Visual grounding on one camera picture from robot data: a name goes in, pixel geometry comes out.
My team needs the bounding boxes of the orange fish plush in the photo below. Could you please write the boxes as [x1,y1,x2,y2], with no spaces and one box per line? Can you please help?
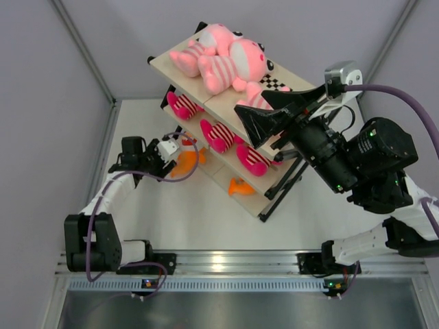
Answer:
[228,178,256,196]

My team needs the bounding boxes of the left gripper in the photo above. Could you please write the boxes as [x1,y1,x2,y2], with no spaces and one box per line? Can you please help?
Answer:
[138,139,176,182]

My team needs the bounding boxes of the pink striped plush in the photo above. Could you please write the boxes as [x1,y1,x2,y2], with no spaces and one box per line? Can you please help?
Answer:
[169,23,243,77]
[198,38,274,95]
[237,82,273,110]

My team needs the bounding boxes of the striped magenta plush on shelf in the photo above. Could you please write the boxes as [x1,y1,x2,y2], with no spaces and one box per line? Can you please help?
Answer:
[166,92,204,120]

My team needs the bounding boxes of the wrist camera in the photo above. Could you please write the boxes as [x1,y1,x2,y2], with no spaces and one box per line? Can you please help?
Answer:
[157,138,181,163]
[324,60,363,103]

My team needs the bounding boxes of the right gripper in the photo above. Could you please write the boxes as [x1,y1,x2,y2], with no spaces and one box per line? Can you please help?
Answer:
[236,84,364,197]

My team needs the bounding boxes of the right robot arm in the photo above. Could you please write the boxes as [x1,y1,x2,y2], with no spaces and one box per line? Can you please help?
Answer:
[235,80,438,275]

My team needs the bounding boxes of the aluminium rail base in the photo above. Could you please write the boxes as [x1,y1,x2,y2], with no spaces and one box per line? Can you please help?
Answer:
[54,249,429,275]

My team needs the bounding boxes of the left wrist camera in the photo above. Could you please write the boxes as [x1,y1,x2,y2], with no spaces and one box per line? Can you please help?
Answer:
[157,138,181,163]

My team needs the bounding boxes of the magenta owl plush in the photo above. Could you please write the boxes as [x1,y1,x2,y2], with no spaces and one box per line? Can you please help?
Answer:
[236,144,282,177]
[200,119,244,154]

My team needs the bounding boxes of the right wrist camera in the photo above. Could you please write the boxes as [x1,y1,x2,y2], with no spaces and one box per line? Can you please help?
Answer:
[324,60,363,103]

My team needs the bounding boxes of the white slotted cable duct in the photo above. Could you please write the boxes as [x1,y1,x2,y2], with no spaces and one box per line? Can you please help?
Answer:
[69,277,339,293]

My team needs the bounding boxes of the orange shark plush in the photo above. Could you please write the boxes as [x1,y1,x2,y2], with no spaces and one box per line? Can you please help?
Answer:
[170,131,206,179]

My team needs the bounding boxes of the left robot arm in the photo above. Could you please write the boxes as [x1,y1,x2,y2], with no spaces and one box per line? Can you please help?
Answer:
[64,136,180,274]

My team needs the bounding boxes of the beige three-tier shelf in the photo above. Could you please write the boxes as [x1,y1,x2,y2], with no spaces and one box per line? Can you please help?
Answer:
[148,22,310,221]

